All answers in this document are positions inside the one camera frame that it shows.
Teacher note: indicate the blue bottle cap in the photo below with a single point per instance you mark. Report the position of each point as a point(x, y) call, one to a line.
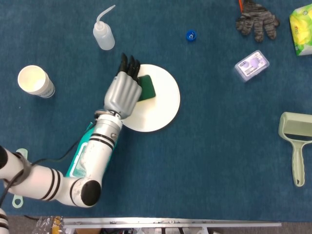
point(191, 36)

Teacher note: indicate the aluminium frame rail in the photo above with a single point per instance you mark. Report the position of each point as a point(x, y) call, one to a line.
point(170, 222)

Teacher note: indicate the pale green lint roller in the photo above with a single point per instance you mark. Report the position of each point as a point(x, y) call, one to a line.
point(298, 165)

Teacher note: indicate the clear box purple label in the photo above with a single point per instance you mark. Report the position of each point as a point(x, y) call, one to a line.
point(251, 65)

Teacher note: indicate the grey knit work glove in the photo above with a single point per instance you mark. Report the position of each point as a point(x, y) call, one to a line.
point(258, 19)

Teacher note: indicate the pale green scrub brush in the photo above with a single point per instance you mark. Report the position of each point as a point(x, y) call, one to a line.
point(17, 202)

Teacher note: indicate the orange red pen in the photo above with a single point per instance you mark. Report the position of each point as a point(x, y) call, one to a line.
point(240, 5)

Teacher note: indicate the teal felt tablecloth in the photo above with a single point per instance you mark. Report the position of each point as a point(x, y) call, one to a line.
point(207, 146)

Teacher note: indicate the clear plastic wash bottle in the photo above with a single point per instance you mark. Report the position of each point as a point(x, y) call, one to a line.
point(104, 36)

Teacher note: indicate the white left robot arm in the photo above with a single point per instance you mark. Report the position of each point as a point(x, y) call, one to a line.
point(102, 151)

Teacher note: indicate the green wet wipes pack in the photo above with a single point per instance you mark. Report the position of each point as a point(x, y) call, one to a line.
point(78, 165)

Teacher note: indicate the yellow green tissue pack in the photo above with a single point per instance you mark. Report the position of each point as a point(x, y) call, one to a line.
point(303, 31)

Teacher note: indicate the green yellow sponge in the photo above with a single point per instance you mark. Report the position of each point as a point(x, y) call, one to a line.
point(147, 89)

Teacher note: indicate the crinkled clear plastic bag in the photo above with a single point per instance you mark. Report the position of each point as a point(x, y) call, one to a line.
point(47, 225)

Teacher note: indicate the white round plate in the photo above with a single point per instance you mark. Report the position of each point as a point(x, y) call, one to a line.
point(163, 109)

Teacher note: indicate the white paper cup stack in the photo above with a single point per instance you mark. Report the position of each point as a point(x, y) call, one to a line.
point(31, 79)

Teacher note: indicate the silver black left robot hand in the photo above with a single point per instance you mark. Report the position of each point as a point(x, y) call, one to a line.
point(122, 93)

